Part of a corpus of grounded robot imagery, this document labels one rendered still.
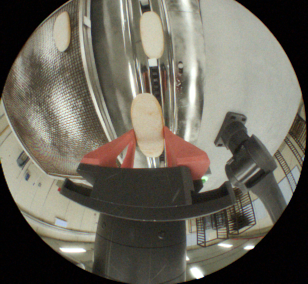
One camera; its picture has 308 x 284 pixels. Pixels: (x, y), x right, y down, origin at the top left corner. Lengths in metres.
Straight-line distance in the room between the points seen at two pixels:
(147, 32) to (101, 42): 0.11
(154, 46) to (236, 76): 0.21
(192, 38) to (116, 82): 0.17
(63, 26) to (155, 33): 0.16
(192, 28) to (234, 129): 0.24
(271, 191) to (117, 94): 0.41
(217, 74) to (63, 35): 0.31
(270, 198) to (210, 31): 0.37
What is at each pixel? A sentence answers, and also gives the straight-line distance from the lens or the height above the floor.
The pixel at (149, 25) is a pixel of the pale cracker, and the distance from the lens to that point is 0.19.
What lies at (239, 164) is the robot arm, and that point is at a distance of 0.23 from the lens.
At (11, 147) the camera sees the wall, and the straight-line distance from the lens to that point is 3.72.
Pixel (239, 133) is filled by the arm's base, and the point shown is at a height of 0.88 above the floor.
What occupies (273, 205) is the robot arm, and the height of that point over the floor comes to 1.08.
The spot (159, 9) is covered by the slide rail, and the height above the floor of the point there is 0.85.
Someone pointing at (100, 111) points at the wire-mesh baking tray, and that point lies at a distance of 0.18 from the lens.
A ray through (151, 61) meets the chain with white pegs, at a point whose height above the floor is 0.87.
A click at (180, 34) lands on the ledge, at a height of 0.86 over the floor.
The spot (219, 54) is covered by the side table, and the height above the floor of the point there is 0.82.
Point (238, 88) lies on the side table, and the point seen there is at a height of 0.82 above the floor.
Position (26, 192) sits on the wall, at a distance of 4.03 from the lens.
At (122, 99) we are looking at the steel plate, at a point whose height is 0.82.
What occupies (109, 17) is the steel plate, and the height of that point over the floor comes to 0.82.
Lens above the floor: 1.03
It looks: 53 degrees down
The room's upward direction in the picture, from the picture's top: 174 degrees counter-clockwise
